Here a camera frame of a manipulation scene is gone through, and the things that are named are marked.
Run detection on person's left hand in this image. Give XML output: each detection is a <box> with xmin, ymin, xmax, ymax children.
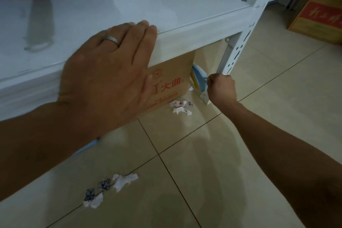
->
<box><xmin>57</xmin><ymin>20</ymin><xmax>158</xmax><ymax>140</ymax></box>

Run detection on blue patterned paper scrap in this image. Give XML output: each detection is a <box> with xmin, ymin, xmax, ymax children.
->
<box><xmin>97</xmin><ymin>179</ymin><xmax>112</xmax><ymax>191</ymax></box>
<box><xmin>84</xmin><ymin>188</ymin><xmax>96</xmax><ymax>202</ymax></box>

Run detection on silver finger ring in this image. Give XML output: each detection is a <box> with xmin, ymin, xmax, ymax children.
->
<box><xmin>103</xmin><ymin>36</ymin><xmax>121</xmax><ymax>47</ymax></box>

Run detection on white crumpled paper scrap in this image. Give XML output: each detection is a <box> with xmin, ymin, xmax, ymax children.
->
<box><xmin>172</xmin><ymin>106</ymin><xmax>192</xmax><ymax>116</ymax></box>
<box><xmin>83</xmin><ymin>192</ymin><xmax>104</xmax><ymax>209</ymax></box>
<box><xmin>112</xmin><ymin>173</ymin><xmax>139</xmax><ymax>193</ymax></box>

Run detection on blue and yellow dustpan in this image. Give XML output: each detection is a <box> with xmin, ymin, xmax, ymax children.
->
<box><xmin>190</xmin><ymin>64</ymin><xmax>212</xmax><ymax>94</ymax></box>

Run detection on brown cardboard box red print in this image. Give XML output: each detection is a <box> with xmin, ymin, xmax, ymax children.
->
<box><xmin>139</xmin><ymin>51</ymin><xmax>196</xmax><ymax>115</ymax></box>

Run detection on white metal shelf rack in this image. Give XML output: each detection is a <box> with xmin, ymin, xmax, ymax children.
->
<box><xmin>0</xmin><ymin>0</ymin><xmax>287</xmax><ymax>122</ymax></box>

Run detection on person's right forearm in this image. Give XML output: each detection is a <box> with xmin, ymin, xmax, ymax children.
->
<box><xmin>221</xmin><ymin>100</ymin><xmax>342</xmax><ymax>228</ymax></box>

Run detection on person's right hand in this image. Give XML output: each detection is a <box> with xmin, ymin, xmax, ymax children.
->
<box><xmin>207</xmin><ymin>73</ymin><xmax>238</xmax><ymax>111</ymax></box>

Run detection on cardboard box with red label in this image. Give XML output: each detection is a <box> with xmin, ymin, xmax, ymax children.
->
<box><xmin>287</xmin><ymin>0</ymin><xmax>342</xmax><ymax>45</ymax></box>

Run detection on person's left forearm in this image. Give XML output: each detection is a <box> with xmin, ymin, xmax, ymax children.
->
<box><xmin>0</xmin><ymin>98</ymin><xmax>100</xmax><ymax>202</ymax></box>

